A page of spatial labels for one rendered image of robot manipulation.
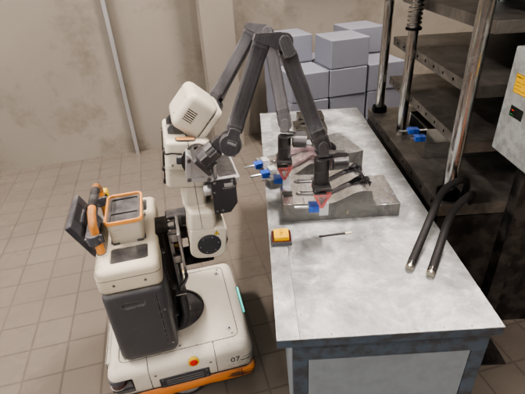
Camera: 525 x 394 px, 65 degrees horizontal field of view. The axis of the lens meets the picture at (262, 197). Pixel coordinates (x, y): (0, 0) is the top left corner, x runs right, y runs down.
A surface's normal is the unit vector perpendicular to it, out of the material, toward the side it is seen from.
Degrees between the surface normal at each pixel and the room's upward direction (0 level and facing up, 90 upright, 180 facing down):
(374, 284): 0
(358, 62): 90
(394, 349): 90
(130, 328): 90
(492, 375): 0
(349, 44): 90
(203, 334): 0
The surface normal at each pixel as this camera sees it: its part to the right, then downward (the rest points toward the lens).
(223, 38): 0.25, 0.49
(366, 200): 0.03, 0.52
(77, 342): -0.05, -0.85
